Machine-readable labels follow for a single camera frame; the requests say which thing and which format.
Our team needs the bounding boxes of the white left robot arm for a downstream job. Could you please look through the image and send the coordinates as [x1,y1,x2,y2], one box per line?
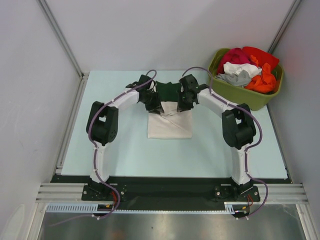
[81,73,160,202]

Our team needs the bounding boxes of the crimson shirt in bin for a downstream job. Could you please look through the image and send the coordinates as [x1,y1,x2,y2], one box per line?
[217,47,251,74]

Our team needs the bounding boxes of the grey shirt in bin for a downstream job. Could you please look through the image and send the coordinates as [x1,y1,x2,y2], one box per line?
[215,70,252,88]

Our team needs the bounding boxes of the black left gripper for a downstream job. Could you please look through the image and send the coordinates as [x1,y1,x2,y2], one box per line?
[140,90,164,115]

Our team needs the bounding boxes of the white shirt in bin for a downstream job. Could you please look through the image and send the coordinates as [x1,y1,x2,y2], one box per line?
[223,62,262,78]

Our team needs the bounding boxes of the red shirt in bin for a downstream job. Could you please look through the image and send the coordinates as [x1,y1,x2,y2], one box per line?
[242,46,280,70]

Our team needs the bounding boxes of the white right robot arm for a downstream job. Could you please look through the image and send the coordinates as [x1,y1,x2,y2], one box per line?
[177,74,257,202]

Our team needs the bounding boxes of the aluminium frame post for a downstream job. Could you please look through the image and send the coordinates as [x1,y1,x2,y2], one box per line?
[36,0,85,77]
[267,0,304,54]

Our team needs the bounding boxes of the green plastic bin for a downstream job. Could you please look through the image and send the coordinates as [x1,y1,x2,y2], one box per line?
[209,48,284,111]

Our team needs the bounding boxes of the right aluminium frame post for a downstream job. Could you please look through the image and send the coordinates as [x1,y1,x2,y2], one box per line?
[267,0,304,54]

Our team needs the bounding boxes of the cream and green t-shirt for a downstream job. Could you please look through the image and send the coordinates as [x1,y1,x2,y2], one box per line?
[147,81,193,140]

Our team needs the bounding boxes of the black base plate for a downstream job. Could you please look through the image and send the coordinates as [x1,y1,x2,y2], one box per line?
[50,175,290,207]

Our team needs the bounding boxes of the left aluminium frame post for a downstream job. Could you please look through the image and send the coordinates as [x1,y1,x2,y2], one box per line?
[36,0,85,77]

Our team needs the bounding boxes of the orange shirt in bin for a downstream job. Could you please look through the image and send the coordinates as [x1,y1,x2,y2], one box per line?
[244,63,276,94]

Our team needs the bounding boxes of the white slotted cable duct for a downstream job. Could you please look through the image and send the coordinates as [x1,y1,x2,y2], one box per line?
[46,202,251,215]

